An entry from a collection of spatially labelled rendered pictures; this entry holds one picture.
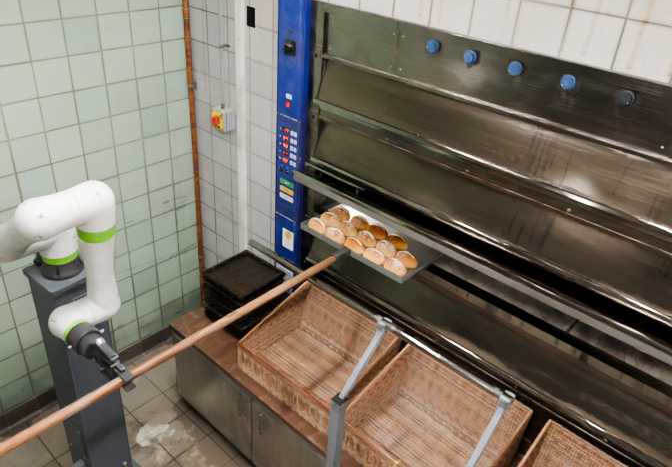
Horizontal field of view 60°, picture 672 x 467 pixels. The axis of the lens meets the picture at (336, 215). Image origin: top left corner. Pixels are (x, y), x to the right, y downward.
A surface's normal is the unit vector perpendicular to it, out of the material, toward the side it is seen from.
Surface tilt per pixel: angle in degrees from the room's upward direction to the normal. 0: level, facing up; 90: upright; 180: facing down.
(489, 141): 70
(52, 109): 90
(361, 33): 90
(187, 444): 0
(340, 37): 90
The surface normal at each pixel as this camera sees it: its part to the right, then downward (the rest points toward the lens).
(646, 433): -0.61, 0.02
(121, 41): 0.74, 0.38
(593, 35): -0.67, 0.33
